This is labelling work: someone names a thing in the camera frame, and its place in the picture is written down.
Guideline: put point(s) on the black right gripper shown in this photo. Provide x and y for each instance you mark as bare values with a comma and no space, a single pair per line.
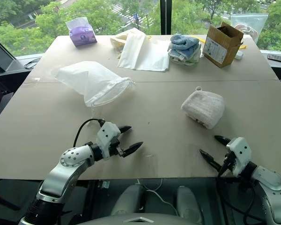
228,162

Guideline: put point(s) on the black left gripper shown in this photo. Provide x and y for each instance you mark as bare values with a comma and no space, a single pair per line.
117,148

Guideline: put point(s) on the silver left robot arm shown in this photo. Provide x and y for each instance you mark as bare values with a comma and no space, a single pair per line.
68,164

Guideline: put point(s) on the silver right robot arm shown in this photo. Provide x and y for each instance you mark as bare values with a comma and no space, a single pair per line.
271,185

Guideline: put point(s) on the folded white towel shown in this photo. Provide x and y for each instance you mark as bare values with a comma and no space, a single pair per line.
203,105

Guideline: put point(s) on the wide flat white cloth bag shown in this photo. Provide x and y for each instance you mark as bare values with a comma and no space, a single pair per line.
155,56

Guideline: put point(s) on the blue towel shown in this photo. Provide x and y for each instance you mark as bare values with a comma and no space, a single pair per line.
183,42

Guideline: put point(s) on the clear plastic zip bag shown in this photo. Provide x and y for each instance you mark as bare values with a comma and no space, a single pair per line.
248,23

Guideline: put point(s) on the grey rounded shape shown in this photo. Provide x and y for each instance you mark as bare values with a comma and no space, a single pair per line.
127,199
189,201

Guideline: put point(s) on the grey robot torso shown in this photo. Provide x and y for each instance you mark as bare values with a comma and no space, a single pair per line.
140,219

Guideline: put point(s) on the small white object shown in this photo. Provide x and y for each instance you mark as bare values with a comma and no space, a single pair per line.
239,55

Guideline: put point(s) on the stack of pale towels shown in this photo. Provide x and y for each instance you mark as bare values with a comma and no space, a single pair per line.
182,57

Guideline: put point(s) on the open cardboard box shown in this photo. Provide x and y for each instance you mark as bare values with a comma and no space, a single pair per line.
215,50

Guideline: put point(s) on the dark remote control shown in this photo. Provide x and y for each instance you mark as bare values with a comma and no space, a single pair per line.
276,57

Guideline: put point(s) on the purple tissue pack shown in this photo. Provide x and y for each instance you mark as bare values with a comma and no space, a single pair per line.
83,36

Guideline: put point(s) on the black monitor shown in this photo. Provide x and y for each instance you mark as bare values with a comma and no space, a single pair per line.
0,56

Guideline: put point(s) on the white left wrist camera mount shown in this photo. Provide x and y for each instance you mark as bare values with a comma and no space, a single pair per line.
106,134

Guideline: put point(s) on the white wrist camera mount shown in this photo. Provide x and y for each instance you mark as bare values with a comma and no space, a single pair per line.
106,134
241,150

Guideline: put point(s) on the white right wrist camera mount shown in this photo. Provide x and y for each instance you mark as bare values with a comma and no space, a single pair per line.
241,150

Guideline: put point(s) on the black window frame post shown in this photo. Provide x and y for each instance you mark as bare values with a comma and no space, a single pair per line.
165,16

